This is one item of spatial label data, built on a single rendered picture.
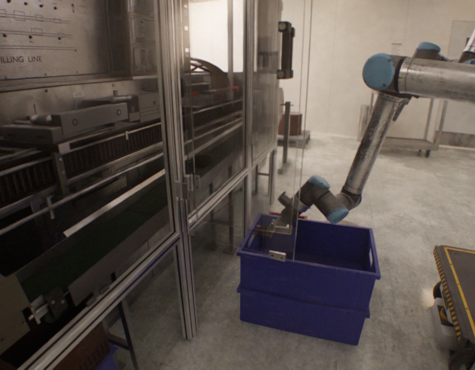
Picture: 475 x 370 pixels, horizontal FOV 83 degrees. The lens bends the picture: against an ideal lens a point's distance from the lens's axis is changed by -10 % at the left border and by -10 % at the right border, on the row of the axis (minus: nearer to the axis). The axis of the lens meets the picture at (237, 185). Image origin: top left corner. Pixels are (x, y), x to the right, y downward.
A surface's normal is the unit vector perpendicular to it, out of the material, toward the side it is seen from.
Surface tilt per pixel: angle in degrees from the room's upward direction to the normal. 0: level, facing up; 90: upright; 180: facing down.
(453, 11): 90
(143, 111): 90
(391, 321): 0
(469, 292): 0
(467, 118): 90
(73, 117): 90
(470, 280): 0
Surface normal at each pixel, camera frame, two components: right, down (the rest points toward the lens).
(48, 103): 0.94, 0.13
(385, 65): -0.83, 0.20
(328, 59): -0.34, 0.34
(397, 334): 0.00, -0.93
